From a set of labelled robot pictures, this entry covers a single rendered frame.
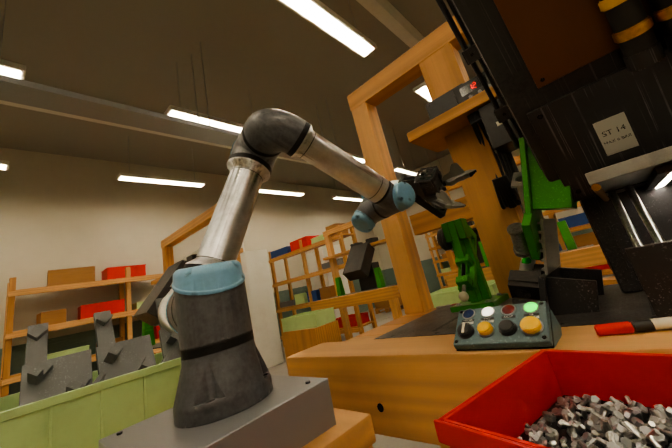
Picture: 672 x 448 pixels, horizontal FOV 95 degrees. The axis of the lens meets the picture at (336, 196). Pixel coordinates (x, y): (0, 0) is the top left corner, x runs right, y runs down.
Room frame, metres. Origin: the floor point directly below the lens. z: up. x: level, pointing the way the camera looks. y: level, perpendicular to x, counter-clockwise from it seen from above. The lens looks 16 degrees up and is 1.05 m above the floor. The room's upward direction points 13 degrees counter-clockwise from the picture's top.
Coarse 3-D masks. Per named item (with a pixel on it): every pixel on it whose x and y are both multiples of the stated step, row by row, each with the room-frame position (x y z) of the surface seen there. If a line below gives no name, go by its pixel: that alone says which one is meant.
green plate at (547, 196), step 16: (528, 160) 0.66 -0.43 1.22; (528, 176) 0.66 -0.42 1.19; (544, 176) 0.65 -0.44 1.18; (528, 192) 0.66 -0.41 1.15; (544, 192) 0.66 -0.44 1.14; (560, 192) 0.64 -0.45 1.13; (528, 208) 0.67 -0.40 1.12; (544, 208) 0.66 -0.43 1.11; (560, 208) 0.66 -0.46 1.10; (576, 208) 0.69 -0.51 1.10
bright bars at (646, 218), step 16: (608, 192) 0.60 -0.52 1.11; (624, 208) 0.57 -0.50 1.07; (640, 208) 0.55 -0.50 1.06; (624, 224) 0.55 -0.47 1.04; (640, 240) 0.52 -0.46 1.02; (656, 240) 0.50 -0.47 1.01; (640, 256) 0.51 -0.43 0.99; (656, 256) 0.50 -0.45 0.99; (640, 272) 0.51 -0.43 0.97; (656, 272) 0.50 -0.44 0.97; (656, 288) 0.51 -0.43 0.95; (656, 304) 0.51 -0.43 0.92
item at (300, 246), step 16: (336, 224) 6.27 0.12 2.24; (304, 240) 6.80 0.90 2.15; (320, 240) 6.50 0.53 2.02; (336, 240) 6.76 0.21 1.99; (352, 240) 6.48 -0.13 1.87; (272, 256) 7.56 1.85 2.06; (288, 256) 7.10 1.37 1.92; (304, 256) 6.86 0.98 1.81; (272, 272) 7.59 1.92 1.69; (288, 272) 7.94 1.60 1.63; (304, 272) 6.88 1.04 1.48; (320, 272) 6.52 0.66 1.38; (288, 288) 7.95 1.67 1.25; (320, 288) 6.73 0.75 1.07; (352, 288) 6.11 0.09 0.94; (288, 304) 7.43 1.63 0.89; (304, 304) 6.99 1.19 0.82; (368, 304) 6.46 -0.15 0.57; (352, 320) 6.26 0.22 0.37; (368, 320) 6.49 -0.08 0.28
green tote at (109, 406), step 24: (96, 384) 0.76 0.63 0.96; (120, 384) 0.80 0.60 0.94; (144, 384) 0.83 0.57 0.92; (168, 384) 0.87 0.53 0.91; (0, 408) 0.92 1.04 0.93; (24, 408) 0.68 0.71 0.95; (48, 408) 0.70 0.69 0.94; (72, 408) 0.73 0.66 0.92; (96, 408) 0.76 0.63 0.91; (120, 408) 0.80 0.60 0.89; (144, 408) 0.83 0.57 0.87; (168, 408) 0.87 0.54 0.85; (0, 432) 0.66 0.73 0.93; (24, 432) 0.68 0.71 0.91; (48, 432) 0.70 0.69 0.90; (72, 432) 0.73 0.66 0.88; (96, 432) 0.76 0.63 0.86
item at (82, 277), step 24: (144, 264) 5.82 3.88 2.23; (48, 288) 4.70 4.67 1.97; (72, 288) 4.92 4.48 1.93; (120, 288) 5.82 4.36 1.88; (48, 312) 4.79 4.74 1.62; (96, 312) 5.25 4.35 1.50; (120, 312) 5.46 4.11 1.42; (120, 336) 5.81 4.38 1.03; (96, 360) 5.17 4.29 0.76; (0, 384) 4.68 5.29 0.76
